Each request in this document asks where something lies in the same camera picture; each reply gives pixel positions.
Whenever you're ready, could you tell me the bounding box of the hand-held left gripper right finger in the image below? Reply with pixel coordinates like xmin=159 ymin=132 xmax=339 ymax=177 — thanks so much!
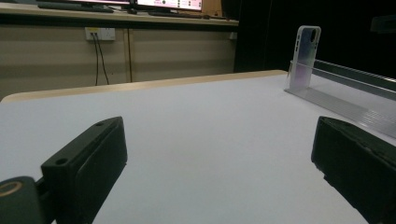
xmin=311 ymin=116 xmax=396 ymax=224

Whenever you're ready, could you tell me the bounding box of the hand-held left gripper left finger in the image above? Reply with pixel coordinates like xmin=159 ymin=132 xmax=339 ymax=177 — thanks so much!
xmin=40 ymin=116 xmax=129 ymax=224

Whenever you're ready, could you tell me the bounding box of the clear plastic container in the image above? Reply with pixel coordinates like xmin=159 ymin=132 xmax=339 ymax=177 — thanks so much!
xmin=283 ymin=59 xmax=396 ymax=139

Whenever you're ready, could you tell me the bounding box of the wooden table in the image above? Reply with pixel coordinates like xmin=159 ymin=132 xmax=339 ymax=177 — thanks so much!
xmin=0 ymin=69 xmax=288 ymax=105

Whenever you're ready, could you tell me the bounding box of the white table cover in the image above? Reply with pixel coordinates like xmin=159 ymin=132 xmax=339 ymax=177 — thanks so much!
xmin=0 ymin=69 xmax=396 ymax=224

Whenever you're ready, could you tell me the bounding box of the long wooden desk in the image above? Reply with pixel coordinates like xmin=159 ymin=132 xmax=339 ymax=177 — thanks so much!
xmin=0 ymin=3 xmax=240 ymax=28

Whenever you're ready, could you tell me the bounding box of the black keyboard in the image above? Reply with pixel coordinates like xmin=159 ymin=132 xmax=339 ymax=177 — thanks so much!
xmin=36 ymin=2 xmax=115 ymax=14
xmin=148 ymin=10 xmax=206 ymax=20

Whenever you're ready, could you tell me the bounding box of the brown box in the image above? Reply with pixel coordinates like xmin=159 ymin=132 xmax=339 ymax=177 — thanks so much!
xmin=201 ymin=0 xmax=223 ymax=17

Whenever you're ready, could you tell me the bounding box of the black power cable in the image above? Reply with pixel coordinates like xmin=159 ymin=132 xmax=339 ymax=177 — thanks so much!
xmin=92 ymin=32 xmax=100 ymax=87
xmin=96 ymin=32 xmax=110 ymax=86

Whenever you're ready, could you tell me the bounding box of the white wall socket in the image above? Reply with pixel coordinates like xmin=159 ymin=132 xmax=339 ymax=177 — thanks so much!
xmin=84 ymin=26 xmax=117 ymax=42

